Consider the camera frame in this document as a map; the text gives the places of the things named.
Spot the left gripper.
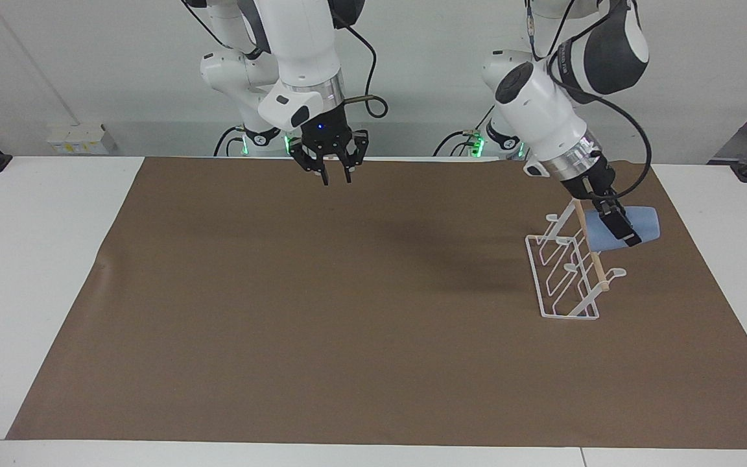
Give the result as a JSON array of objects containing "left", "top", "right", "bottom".
[{"left": 562, "top": 152, "right": 618, "bottom": 202}]

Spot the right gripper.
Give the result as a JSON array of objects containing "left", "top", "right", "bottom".
[{"left": 289, "top": 106, "right": 370, "bottom": 187}]

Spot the light blue plate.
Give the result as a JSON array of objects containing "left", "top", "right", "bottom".
[{"left": 582, "top": 206, "right": 661, "bottom": 254}]

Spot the black cable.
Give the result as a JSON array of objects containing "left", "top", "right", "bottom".
[
  {"left": 329, "top": 10, "right": 389, "bottom": 120},
  {"left": 433, "top": 130, "right": 479, "bottom": 157},
  {"left": 591, "top": 96, "right": 653, "bottom": 202},
  {"left": 213, "top": 126, "right": 248, "bottom": 157}
]

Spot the white wire cup holder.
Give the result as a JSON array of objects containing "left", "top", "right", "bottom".
[{"left": 525, "top": 198, "right": 628, "bottom": 320}]

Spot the white wall socket box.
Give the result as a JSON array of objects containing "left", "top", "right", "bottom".
[{"left": 47, "top": 123, "right": 115, "bottom": 156}]

